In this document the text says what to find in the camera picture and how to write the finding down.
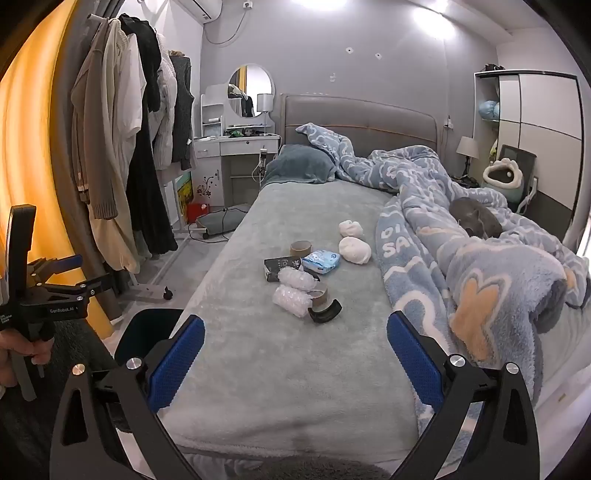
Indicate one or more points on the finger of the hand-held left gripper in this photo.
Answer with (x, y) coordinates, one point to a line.
(92, 287)
(69, 262)

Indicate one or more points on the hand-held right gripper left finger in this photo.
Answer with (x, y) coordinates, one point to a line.
(178, 360)

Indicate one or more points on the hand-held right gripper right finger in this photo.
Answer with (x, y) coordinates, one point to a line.
(413, 355)

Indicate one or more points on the dark teal waste bin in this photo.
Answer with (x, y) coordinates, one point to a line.
(138, 327)

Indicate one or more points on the black curved tire piece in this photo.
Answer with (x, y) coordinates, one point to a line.
(325, 312)

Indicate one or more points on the cardboard tape roll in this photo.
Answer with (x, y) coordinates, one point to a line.
(318, 297)
(301, 249)

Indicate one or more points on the white sock ball large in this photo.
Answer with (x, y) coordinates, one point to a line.
(354, 250)

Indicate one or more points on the bubble wrap piece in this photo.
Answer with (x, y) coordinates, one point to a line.
(292, 301)
(295, 279)

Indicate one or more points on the blue tissue packet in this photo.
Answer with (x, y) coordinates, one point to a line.
(322, 261)

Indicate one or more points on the black cardboard box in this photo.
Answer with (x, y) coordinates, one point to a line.
(276, 266)

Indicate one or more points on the white sock ball small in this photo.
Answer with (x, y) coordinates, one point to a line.
(351, 228)

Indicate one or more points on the person's left hand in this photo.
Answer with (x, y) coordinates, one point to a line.
(18, 346)

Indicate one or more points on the cream long coat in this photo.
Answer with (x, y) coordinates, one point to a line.
(115, 226)

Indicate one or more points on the white clothes rack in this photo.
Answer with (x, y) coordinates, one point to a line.
(157, 290)

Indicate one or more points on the grey-brown knit cardigan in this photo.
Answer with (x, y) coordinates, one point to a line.
(92, 138)

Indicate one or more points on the red box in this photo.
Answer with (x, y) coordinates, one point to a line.
(198, 210)

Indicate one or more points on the yellow landscape painting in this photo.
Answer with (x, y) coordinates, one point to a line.
(184, 189)

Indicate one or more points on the grey floor cushion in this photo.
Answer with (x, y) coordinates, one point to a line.
(221, 221)

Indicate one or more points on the grey cat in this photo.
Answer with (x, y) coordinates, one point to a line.
(478, 217)

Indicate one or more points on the blue patterned fleece blanket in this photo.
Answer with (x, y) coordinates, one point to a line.
(415, 184)

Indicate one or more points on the white puffer jacket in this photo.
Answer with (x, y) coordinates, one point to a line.
(166, 120)

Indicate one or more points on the white shirt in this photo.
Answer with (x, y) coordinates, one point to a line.
(130, 92)

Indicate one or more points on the dark grey knit vest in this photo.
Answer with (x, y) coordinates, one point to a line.
(182, 106)

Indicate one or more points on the white dressing table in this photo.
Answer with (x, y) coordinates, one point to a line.
(231, 147)

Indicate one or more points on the flower-shaped cat house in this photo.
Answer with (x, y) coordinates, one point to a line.
(501, 177)

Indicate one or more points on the white shade bedside lamp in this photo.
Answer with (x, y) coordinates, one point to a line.
(467, 147)

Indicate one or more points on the blue-grey pillow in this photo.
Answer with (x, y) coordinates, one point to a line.
(300, 161)

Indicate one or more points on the black mesh chair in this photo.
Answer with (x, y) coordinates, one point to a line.
(519, 154)

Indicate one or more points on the round mirror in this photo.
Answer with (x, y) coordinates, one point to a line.
(250, 90)

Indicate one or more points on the grey padded headboard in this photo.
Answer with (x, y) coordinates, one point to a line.
(360, 110)

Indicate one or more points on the silver shade table lamp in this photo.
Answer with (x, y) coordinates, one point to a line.
(264, 104)

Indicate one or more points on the light blue plush toy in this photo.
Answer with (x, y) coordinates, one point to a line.
(488, 110)

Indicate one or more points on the white wardrobe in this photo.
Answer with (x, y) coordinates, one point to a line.
(540, 115)

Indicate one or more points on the white air conditioner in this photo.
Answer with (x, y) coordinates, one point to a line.
(198, 7)

